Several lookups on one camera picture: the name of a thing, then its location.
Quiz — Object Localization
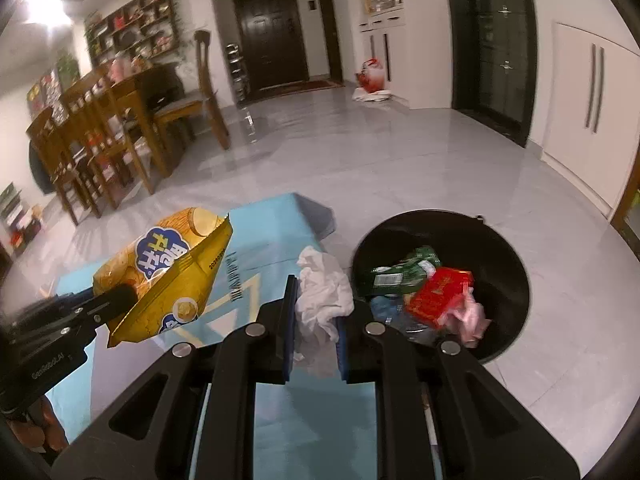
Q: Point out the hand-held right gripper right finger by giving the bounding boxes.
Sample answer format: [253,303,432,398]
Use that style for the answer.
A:
[334,304,576,480]

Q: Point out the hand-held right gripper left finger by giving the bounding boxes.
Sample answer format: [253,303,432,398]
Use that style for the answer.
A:
[50,274,301,480]

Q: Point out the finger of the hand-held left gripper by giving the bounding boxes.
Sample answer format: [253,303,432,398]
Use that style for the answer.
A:
[52,284,138,332]

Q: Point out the white tissue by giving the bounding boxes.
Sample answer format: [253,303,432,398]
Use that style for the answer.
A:
[295,247,355,377]

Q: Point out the blue plastic bag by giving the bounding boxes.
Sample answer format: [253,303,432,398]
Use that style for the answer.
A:
[370,295,417,332]

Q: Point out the yellow chip bag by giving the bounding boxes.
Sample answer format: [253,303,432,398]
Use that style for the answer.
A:
[92,207,234,348]

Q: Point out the green snack packet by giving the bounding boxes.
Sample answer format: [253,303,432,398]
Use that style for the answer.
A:
[369,246,442,297]

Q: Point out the red long packet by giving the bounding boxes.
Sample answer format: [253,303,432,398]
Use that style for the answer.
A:
[404,267,475,331]

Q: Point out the pink plastic bag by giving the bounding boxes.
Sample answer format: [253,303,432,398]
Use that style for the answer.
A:
[442,290,487,348]

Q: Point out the black trash bin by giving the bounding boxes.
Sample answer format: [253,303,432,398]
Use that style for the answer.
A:
[350,210,531,365]

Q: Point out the person's left hand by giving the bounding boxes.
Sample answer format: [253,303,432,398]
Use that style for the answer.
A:
[7,394,69,455]

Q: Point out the light blue floor mat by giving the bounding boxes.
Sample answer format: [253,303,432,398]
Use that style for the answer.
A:
[47,192,443,480]

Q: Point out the wooden dining chair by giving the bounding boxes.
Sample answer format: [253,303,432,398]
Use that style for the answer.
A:
[155,30,232,152]
[26,105,103,227]
[62,67,171,211]

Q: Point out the wooden dining table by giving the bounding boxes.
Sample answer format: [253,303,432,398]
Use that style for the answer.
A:
[75,62,183,176]

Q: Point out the dark doormat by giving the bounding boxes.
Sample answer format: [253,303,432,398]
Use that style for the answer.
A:
[257,80,346,101]

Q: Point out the white floor cloth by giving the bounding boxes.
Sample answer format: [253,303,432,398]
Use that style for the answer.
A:
[351,87,394,104]

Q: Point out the chrome shoe rack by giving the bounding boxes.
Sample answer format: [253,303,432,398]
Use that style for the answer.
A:
[225,42,258,143]

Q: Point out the red plastic bag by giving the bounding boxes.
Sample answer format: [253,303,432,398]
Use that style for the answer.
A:
[356,57,387,92]

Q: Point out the dark wooden entrance door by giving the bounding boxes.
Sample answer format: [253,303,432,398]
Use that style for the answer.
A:
[231,0,310,92]

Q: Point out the white shelf cabinet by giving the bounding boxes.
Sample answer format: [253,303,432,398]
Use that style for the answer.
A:
[350,0,453,111]

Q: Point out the white cabinet doors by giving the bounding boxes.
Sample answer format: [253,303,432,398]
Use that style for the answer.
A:
[542,20,640,217]

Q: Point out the wooden wall shelf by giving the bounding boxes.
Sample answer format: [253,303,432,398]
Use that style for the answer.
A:
[84,0,187,70]

